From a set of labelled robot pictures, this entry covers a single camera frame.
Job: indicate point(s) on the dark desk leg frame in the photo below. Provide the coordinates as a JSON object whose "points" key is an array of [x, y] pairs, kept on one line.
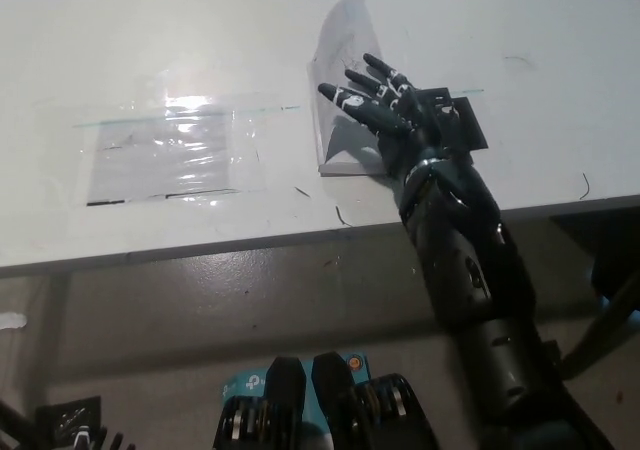
{"points": [[620, 240]]}

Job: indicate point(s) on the white tape scrap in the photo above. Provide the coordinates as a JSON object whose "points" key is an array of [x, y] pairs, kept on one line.
{"points": [[11, 320]]}

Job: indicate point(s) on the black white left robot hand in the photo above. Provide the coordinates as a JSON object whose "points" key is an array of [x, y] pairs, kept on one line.
{"points": [[102, 437]]}

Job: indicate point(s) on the thin black bar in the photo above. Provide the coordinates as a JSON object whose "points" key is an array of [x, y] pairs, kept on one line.
{"points": [[12, 420]]}

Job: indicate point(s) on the clear plastic zip bag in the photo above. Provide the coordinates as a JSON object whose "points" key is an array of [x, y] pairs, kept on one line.
{"points": [[160, 160]]}

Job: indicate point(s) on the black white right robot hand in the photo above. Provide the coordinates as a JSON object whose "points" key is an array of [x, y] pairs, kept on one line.
{"points": [[395, 120]]}

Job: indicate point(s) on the white grey paperback manual book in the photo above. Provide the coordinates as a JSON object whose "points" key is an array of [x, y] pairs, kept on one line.
{"points": [[346, 30]]}

